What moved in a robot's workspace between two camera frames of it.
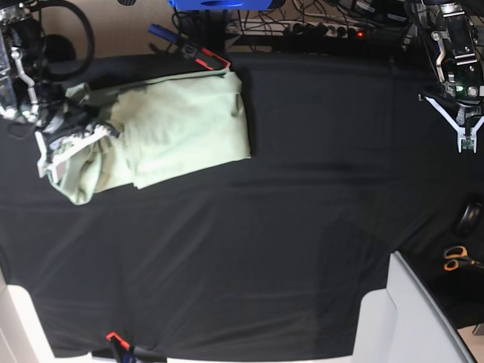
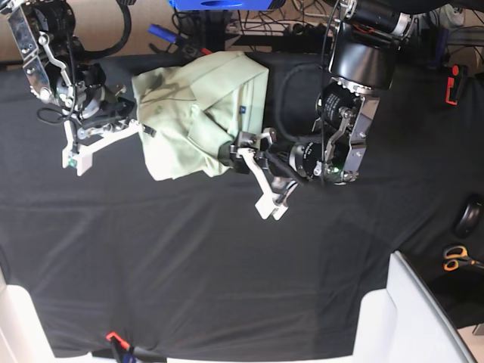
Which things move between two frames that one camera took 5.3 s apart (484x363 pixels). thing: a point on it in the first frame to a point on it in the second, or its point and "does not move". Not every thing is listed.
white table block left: x=23 y=337 does not move
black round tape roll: x=470 y=220 does not move
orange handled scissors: x=457 y=255 does not move
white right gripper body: x=463 y=133 to x=271 y=204
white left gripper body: x=44 y=165 to x=81 y=159
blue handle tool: x=160 y=31 does not move
